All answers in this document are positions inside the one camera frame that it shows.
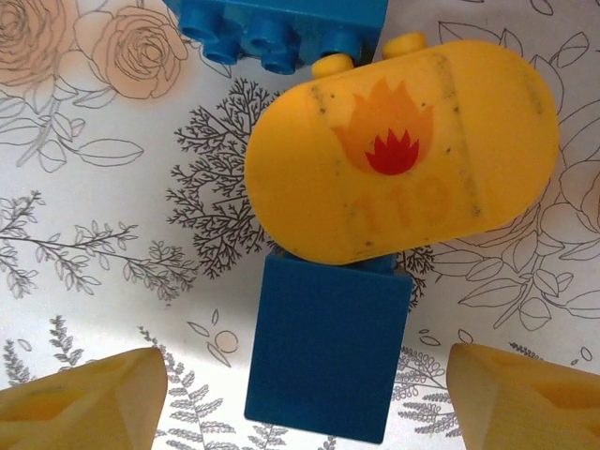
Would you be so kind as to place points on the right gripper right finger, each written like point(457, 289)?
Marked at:
point(534, 408)

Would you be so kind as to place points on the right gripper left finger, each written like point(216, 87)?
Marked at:
point(70, 412)

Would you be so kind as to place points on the blue lego brick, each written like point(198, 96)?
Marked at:
point(323, 347)
point(281, 23)

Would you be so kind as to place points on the yellow tank lego flame print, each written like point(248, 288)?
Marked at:
point(398, 150)

